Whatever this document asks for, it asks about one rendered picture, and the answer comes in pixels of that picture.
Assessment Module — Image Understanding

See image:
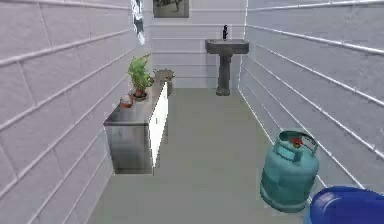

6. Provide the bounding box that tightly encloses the teal gas cylinder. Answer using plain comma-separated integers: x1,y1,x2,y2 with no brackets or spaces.
259,129,320,214

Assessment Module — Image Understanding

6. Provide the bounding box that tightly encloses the dark grey pedestal sink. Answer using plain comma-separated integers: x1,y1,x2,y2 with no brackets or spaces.
204,38,250,97

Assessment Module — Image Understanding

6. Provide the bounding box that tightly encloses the small white and brown pot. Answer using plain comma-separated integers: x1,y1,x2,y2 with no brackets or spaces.
119,94,135,109

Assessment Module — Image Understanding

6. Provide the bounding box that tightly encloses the dark framed wall picture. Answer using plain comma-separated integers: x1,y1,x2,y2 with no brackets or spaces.
152,0,190,19

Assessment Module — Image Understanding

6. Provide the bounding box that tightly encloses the green potted house plant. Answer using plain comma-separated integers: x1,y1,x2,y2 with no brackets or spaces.
127,53,155,102

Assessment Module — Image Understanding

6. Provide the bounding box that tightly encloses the grey metal cabinet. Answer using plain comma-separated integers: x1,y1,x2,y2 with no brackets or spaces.
103,80,169,176

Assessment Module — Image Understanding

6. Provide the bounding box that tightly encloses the black and white wall hanging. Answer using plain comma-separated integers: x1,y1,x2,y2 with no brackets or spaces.
130,0,147,46

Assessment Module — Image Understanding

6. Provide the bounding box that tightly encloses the blue plastic tub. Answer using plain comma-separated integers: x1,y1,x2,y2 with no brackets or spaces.
303,186,384,224

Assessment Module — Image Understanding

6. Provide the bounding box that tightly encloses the grey metal bin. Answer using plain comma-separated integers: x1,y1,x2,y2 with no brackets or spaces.
153,69,176,97

